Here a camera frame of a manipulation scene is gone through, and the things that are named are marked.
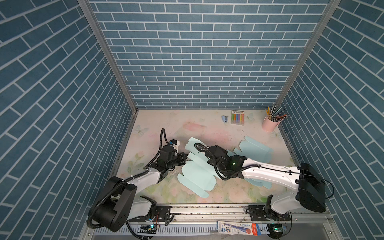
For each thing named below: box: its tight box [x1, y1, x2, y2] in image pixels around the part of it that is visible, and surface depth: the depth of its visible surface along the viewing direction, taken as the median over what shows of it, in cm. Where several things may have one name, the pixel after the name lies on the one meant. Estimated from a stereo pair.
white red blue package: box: [217, 221, 262, 236], surface depth 71 cm
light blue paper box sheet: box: [177, 137, 220, 199], surface depth 85 cm
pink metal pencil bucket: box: [261, 116, 281, 132], surface depth 107 cm
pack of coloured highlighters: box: [231, 110, 245, 126], surface depth 117 cm
